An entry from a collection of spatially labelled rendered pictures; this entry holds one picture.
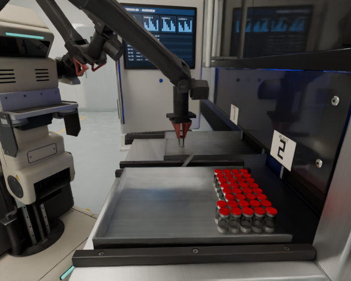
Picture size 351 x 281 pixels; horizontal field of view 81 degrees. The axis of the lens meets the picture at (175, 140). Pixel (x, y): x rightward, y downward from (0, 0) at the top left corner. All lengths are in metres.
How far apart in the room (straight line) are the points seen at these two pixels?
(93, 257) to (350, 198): 0.39
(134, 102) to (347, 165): 1.05
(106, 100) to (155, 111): 4.87
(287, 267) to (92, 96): 5.98
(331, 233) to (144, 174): 0.43
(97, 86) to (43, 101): 5.14
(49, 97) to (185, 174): 0.65
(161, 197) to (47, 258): 0.92
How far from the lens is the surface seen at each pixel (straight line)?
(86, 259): 0.41
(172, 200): 0.52
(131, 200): 0.53
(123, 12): 0.61
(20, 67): 0.96
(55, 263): 1.31
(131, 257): 0.39
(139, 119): 1.25
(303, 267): 0.44
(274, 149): 0.52
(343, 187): 0.38
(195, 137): 0.92
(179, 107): 0.75
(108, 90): 6.01
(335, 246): 0.41
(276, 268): 0.42
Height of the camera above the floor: 1.19
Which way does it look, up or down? 20 degrees down
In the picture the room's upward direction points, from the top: straight up
